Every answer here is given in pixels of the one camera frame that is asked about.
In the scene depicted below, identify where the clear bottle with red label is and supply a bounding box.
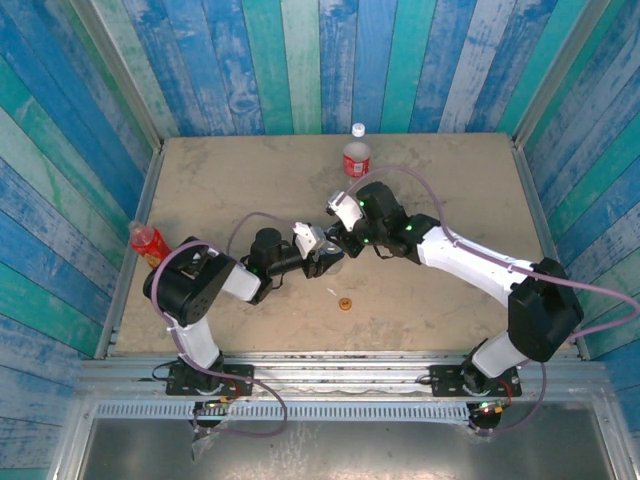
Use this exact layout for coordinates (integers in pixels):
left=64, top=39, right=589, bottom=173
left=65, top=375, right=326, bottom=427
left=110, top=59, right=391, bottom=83
left=341, top=123, right=372, bottom=180

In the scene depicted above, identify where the red tea bottle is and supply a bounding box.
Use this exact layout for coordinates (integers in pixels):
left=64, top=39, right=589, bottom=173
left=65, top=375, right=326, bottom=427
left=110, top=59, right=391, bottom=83
left=128, top=219, right=175, bottom=271

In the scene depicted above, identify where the small controller board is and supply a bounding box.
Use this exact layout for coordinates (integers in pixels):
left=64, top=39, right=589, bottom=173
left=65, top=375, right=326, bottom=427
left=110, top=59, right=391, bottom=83
left=193, top=397, right=236, bottom=417
left=467, top=398, right=506, bottom=417

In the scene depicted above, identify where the steel sheet tray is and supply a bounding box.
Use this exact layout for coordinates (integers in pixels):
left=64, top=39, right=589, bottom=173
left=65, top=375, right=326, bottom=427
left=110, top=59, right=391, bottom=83
left=47, top=399, right=634, bottom=480

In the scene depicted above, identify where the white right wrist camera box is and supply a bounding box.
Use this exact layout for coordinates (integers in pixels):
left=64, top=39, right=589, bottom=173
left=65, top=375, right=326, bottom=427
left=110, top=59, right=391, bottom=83
left=325, top=192, right=366, bottom=234

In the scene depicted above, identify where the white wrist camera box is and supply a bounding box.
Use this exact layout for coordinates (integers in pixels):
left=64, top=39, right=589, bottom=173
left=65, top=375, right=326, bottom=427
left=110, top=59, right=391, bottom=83
left=325, top=192, right=366, bottom=234
left=292, top=221, right=327, bottom=261

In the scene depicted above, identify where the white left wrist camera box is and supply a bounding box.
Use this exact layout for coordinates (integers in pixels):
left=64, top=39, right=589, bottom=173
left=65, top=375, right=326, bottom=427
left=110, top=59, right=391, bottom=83
left=292, top=221, right=327, bottom=261

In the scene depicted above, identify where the aluminium mounting rail frame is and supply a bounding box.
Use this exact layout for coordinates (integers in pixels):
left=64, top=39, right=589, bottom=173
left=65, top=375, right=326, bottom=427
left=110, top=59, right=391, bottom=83
left=74, top=352, right=609, bottom=401

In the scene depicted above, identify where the aluminium table edge rail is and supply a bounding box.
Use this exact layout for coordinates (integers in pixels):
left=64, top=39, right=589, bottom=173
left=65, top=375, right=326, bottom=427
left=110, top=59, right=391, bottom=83
left=512, top=134, right=591, bottom=359
left=94, top=147, right=166, bottom=359

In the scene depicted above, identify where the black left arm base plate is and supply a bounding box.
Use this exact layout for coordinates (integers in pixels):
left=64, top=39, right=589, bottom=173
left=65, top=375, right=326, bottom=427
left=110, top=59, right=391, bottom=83
left=164, top=363, right=255, bottom=397

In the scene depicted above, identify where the grey slotted cable duct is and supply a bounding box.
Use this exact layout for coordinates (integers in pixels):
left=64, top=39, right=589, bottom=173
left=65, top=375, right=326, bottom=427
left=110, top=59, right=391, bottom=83
left=94, top=402, right=471, bottom=421

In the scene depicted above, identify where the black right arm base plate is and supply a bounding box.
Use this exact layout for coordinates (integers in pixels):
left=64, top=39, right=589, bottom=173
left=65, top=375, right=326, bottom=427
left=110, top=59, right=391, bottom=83
left=429, top=363, right=522, bottom=399

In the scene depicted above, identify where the metal corner post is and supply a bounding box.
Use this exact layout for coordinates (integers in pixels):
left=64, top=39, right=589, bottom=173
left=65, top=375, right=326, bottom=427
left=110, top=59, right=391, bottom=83
left=514, top=0, right=601, bottom=144
left=69, top=0, right=164, bottom=151

